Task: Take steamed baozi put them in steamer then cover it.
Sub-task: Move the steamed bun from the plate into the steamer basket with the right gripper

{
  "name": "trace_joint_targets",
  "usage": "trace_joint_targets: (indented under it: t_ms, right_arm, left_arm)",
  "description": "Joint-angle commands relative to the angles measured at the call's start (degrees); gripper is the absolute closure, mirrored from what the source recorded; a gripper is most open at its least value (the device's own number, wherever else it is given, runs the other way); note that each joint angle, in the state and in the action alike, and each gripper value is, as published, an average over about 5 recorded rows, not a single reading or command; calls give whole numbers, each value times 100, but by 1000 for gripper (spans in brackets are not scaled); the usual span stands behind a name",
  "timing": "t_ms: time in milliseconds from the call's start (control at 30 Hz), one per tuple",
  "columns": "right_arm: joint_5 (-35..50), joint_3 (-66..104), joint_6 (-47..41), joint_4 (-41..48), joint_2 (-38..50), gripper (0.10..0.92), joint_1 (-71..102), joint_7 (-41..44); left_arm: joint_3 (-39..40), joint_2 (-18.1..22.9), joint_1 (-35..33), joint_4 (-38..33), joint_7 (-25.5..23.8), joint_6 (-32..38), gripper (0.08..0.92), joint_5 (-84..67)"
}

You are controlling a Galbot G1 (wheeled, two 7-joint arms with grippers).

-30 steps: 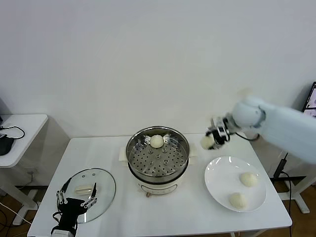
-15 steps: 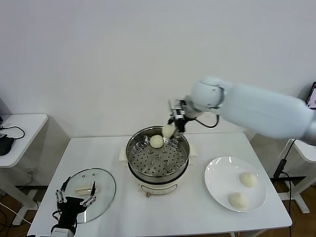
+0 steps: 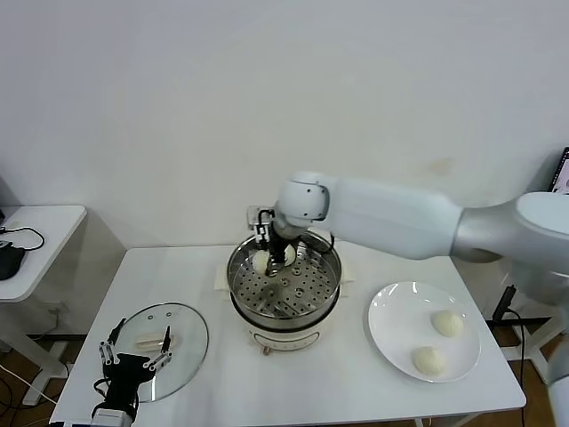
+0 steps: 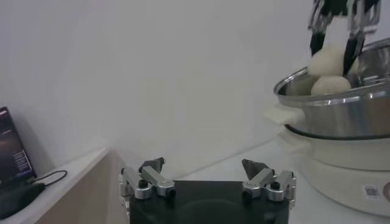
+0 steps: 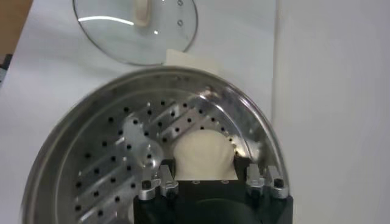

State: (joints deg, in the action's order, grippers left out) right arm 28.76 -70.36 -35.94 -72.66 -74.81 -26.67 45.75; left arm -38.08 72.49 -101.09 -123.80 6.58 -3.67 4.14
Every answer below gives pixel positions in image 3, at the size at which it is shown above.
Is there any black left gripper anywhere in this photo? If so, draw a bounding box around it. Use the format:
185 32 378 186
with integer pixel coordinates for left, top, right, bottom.
99 318 173 410

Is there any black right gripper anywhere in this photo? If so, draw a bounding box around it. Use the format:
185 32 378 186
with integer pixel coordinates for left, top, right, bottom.
265 229 293 278

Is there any round glass lid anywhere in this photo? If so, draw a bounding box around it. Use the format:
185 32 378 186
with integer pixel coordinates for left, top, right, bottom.
101 302 210 404

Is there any stainless steel steamer basket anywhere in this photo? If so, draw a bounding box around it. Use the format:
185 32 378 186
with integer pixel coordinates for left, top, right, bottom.
214 226 357 319

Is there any cream electric cooker base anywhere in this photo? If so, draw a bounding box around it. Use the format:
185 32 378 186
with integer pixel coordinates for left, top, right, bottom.
230 291 341 358

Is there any large white plate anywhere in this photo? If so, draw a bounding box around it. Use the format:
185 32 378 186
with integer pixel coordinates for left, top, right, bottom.
367 281 483 384

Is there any white side table with pouch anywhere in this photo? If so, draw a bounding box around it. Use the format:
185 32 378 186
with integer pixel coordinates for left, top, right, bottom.
0 205 89 407

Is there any black flat bar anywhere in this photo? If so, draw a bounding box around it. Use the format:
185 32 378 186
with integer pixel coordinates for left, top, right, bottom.
486 316 552 328

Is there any open grey laptop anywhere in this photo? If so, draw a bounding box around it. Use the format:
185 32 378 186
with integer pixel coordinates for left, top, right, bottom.
550 146 569 193

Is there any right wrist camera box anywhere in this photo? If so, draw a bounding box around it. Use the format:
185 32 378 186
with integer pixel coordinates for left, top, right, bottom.
246 205 276 244

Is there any thin black looped cable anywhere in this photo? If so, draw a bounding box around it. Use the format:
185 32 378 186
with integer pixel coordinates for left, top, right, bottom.
0 226 46 253

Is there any black power cable with adapter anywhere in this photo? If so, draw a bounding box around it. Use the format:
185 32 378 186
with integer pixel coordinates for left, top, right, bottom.
496 286 534 361

